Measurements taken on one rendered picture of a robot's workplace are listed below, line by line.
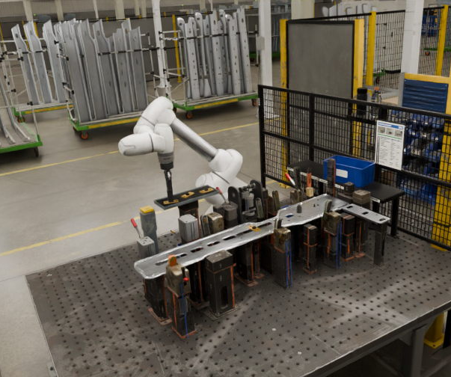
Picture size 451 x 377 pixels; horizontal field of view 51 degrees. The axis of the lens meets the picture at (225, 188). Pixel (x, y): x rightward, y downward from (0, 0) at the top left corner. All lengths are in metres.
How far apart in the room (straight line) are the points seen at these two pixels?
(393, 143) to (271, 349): 1.54
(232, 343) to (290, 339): 0.28
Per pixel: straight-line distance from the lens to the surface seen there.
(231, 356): 2.27
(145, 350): 2.37
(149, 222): 2.65
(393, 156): 3.16
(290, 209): 2.90
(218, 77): 10.60
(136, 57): 9.69
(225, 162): 3.19
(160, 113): 3.07
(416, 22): 6.90
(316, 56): 5.15
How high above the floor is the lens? 2.19
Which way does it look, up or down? 21 degrees down
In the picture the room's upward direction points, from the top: 4 degrees counter-clockwise
